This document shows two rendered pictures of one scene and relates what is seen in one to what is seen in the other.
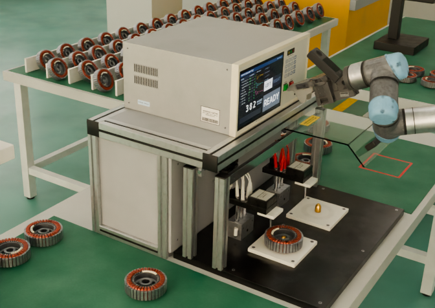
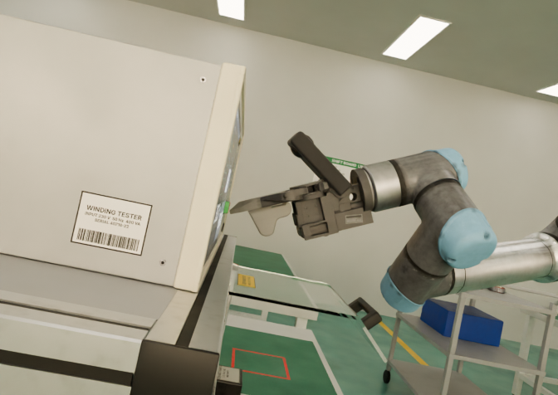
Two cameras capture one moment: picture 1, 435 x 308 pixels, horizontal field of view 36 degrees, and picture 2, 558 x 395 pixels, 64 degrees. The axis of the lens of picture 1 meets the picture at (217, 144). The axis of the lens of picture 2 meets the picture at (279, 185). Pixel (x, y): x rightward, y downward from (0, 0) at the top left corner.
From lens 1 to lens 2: 1.48 m
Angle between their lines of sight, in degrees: 43
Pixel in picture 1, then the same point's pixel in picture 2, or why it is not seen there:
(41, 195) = not seen: outside the picture
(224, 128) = (162, 263)
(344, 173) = not seen: hidden behind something
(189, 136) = (41, 285)
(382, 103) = (480, 221)
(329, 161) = not seen: hidden behind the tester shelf
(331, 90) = (333, 210)
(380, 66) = (434, 163)
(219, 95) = (158, 158)
